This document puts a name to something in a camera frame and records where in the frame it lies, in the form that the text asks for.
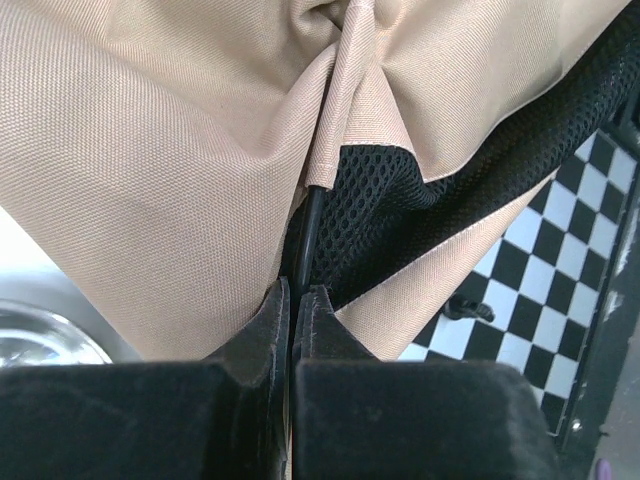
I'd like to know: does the black chess piece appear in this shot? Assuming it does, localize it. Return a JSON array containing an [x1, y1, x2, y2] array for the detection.
[[443, 294, 495, 323]]

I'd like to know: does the black white chessboard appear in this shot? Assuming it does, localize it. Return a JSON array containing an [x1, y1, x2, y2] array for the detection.
[[401, 131, 637, 436]]

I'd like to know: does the beige fabric pet tent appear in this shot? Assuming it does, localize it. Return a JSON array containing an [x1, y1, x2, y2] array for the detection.
[[1, 1, 631, 360]]

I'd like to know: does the black tent pole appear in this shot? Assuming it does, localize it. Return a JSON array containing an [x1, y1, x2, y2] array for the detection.
[[293, 186, 327, 300]]

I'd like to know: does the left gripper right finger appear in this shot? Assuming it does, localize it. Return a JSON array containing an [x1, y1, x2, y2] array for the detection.
[[293, 286, 561, 479]]

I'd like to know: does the steel pet bowl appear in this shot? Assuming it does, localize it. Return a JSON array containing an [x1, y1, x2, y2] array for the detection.
[[1, 300, 112, 368]]

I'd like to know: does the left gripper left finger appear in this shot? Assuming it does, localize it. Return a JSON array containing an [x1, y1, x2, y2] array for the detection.
[[1, 279, 290, 479]]

